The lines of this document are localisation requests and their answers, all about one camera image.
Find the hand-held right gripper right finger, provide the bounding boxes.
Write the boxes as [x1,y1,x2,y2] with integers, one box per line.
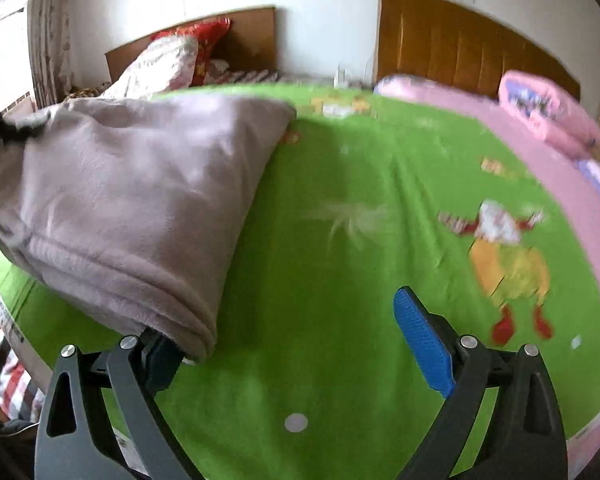
[393,286,569,480]

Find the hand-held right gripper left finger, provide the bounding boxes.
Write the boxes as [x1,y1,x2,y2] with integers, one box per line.
[32,330,202,480]

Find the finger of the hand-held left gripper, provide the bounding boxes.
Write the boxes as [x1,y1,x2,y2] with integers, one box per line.
[0,118,43,146]

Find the mauve fleece pants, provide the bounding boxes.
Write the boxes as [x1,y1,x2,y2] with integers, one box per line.
[0,94,299,362]

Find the barred window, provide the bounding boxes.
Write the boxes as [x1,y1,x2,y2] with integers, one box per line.
[0,0,34,111]

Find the patterned curtain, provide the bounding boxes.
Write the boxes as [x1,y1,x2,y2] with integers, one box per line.
[26,0,77,109]

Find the green cartoon printed blanket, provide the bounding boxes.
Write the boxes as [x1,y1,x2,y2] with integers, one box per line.
[0,82,600,480]

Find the pink floral quilt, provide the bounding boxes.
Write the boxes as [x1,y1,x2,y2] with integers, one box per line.
[102,35,202,101]

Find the red patterned pillow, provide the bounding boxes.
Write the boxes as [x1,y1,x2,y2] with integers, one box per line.
[150,17,234,87]

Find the plain wooden headboard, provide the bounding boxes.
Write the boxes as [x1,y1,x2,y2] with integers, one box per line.
[104,6,278,82]

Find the pink pillow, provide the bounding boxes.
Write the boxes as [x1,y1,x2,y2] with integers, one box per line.
[497,70,600,159]

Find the panelled wooden headboard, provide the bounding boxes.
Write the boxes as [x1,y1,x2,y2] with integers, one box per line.
[377,0,582,107]

